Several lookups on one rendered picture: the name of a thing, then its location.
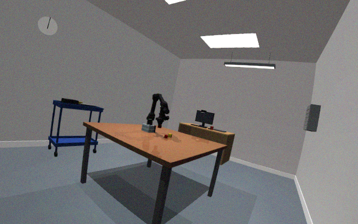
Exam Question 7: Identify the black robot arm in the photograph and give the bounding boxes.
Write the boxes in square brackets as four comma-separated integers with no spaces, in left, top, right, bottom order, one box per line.
[147,93,169,125]

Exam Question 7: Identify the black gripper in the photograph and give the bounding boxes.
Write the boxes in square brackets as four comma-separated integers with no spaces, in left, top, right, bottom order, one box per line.
[156,113,165,126]

